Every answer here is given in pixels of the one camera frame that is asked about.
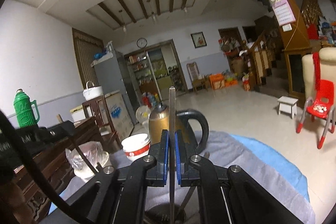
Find grey utensil holder cup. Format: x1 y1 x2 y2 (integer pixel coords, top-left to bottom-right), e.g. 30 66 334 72
143 203 186 223

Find dark metal chopstick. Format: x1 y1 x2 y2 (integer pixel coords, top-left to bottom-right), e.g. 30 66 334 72
169 86 175 224

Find stacked red white bowls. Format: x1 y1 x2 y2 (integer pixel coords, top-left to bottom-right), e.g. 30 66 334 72
121 133 150 161

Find dark carved wooden sideboard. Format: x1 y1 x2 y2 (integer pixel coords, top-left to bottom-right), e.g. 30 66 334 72
14 118 104 223

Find grey table cloth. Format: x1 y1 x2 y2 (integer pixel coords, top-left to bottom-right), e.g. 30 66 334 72
60 131 315 223

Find green thermos flask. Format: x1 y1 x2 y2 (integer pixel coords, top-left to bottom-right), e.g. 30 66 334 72
14 89 41 128

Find gold electric kettle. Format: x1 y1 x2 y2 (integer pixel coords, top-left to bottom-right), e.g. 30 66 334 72
149 102 209 154

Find small white fan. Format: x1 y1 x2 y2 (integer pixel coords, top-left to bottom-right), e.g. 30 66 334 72
135 105 151 125

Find white tub with plastic bag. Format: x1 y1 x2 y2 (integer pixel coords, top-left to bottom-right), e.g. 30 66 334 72
65 141 110 182

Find white rice cooker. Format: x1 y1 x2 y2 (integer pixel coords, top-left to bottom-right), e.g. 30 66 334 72
83 81 104 101

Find orange box on floor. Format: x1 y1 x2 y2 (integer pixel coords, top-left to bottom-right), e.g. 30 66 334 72
209 73 225 90

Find grey refrigerator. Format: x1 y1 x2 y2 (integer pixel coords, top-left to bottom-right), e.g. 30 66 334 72
91 50 140 124

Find small white stool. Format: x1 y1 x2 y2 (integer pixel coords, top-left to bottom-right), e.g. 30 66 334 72
277 96 298 119

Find wooden stair railing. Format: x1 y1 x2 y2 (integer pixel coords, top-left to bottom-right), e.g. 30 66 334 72
247 31 276 91

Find red plastic child chair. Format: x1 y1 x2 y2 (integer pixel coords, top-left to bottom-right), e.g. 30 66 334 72
296 80 335 149

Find wooden chair by wall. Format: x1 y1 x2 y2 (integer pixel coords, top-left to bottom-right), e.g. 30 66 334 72
187 62 207 93

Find round wall clock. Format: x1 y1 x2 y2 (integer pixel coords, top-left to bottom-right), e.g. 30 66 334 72
137 38 147 48

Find framed wall picture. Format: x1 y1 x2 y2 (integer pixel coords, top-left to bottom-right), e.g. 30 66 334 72
191 32 207 48

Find wall calendar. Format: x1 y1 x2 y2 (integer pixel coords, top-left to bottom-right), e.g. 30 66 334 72
268 0 295 27

